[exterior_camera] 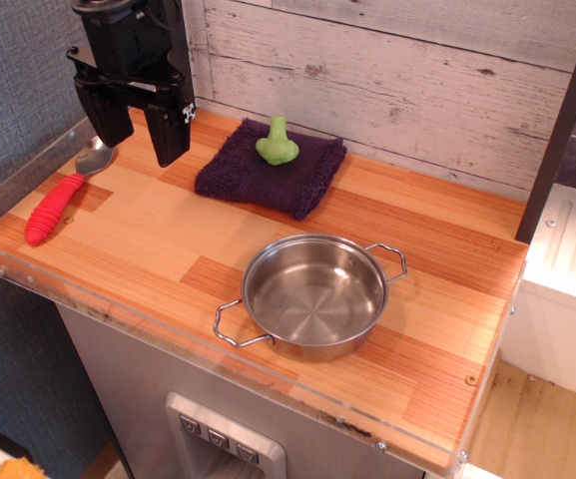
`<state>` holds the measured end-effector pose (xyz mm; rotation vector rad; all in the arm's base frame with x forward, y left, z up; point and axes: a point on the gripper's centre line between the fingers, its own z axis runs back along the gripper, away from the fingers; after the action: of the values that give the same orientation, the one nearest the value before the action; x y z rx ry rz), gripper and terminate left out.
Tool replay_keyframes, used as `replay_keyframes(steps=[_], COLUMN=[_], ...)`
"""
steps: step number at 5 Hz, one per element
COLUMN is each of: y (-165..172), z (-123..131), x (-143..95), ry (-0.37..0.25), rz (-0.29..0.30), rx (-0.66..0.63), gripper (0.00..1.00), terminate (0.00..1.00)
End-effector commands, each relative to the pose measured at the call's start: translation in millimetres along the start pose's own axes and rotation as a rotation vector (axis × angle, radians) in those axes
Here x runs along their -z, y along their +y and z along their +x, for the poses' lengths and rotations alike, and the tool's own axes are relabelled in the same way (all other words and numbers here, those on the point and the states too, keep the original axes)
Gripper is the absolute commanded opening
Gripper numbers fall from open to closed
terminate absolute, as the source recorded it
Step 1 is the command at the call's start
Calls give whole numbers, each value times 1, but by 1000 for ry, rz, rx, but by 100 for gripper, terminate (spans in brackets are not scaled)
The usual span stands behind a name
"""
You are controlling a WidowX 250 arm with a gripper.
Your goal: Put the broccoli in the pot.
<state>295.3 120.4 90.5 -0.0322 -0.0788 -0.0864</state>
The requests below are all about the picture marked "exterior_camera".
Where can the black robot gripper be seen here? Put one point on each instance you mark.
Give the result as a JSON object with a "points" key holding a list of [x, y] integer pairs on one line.
{"points": [[138, 56]]}

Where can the green toy broccoli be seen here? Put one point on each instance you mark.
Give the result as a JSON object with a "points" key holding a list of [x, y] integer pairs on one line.
{"points": [[276, 148]]}

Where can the stainless steel pot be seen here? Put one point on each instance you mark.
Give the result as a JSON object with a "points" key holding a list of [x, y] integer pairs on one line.
{"points": [[314, 297]]}

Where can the purple folded towel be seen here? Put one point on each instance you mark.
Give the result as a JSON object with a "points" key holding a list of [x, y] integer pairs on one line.
{"points": [[238, 173]]}

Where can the grey toy kitchen cabinet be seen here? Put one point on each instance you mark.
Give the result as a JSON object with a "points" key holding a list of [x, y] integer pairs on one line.
{"points": [[132, 379]]}

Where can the silver toy dispenser panel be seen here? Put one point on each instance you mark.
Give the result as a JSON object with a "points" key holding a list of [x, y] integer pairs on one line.
{"points": [[212, 445]]}

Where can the orange yellow object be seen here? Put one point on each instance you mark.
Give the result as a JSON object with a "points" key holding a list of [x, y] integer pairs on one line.
{"points": [[20, 468]]}

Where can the white toy sink unit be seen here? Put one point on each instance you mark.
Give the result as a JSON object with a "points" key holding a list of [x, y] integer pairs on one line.
{"points": [[540, 337]]}

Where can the red handled metal spoon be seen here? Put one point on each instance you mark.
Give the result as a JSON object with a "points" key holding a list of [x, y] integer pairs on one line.
{"points": [[92, 159]]}

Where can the clear acrylic guard rail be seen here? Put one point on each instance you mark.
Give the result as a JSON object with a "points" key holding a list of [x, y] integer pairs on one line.
{"points": [[139, 252]]}

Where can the dark vertical post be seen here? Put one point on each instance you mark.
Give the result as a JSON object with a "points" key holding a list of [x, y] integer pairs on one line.
{"points": [[550, 164]]}

